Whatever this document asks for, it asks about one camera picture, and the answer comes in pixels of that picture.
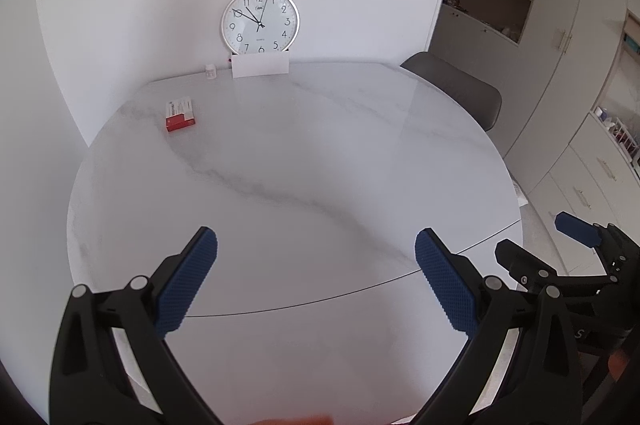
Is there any tall beige wardrobe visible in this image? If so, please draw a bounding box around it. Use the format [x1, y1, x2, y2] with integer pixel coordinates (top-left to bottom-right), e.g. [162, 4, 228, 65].
[500, 0, 640, 190]

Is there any round white wall clock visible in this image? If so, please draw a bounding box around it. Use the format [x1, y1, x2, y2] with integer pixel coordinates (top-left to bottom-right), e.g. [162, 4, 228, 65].
[220, 0, 301, 56]

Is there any beige drawer cabinet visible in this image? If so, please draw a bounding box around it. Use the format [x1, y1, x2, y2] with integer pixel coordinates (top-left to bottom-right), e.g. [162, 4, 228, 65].
[520, 105, 640, 276]

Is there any grey chair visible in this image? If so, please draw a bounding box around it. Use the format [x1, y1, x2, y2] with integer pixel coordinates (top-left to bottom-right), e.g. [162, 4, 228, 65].
[400, 51, 502, 130]

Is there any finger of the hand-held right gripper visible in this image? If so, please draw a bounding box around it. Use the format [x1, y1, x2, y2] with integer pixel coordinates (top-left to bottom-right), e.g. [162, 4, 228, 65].
[556, 212, 640, 276]
[494, 240, 609, 301]

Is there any red and white small box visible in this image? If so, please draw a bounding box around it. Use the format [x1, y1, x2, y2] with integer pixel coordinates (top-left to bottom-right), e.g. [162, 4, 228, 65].
[165, 96, 197, 134]

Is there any white wire rack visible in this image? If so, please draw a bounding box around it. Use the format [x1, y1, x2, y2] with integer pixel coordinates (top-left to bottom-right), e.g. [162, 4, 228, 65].
[607, 117, 640, 176]

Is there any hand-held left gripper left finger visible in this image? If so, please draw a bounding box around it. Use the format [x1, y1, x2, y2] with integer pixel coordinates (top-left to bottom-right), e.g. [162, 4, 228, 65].
[49, 226, 224, 425]

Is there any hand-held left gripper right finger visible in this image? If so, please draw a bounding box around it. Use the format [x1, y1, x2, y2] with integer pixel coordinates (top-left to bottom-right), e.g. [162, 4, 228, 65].
[414, 228, 584, 425]

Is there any person's right hand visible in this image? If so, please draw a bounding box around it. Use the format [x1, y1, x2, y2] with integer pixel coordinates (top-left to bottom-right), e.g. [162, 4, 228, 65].
[609, 350, 631, 386]

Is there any white folded card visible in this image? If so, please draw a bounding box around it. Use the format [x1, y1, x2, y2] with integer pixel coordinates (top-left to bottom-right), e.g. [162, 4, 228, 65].
[231, 50, 291, 79]

